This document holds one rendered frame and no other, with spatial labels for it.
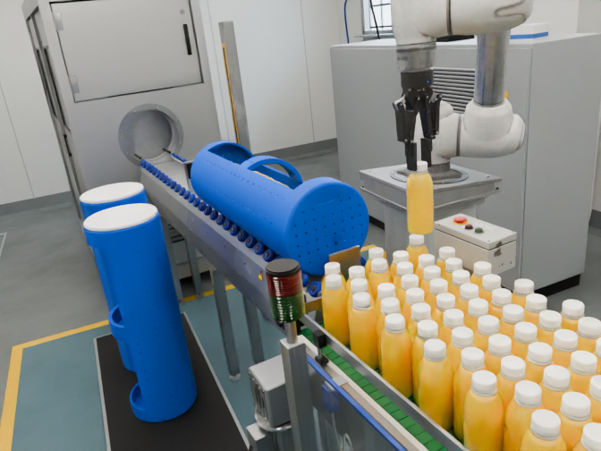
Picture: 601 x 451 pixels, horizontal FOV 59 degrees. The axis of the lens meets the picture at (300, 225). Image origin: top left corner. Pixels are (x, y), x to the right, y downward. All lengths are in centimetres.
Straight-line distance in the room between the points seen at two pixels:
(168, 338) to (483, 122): 145
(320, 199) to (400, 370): 57
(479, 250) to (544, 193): 174
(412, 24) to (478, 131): 78
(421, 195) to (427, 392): 50
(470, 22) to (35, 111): 560
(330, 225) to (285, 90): 545
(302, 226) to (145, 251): 79
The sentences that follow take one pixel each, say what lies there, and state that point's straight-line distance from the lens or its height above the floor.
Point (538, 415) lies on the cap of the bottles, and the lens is 91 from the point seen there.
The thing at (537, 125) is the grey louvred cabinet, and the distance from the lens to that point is 299.
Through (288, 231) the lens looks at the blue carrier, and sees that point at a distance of 147.
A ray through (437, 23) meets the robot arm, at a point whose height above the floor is 162.
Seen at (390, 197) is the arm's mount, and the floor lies 102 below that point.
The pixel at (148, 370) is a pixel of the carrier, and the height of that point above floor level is 42.
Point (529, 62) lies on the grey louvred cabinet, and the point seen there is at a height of 136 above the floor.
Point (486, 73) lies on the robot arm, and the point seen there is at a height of 144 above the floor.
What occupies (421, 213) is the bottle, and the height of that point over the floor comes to 118.
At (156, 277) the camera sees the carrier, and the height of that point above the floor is 80.
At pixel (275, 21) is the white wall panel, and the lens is 685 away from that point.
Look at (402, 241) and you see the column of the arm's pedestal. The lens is 207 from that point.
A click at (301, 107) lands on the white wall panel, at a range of 701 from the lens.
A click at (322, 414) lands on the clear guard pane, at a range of 128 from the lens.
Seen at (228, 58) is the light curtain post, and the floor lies 152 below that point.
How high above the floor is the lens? 166
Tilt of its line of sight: 21 degrees down
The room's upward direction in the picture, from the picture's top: 6 degrees counter-clockwise
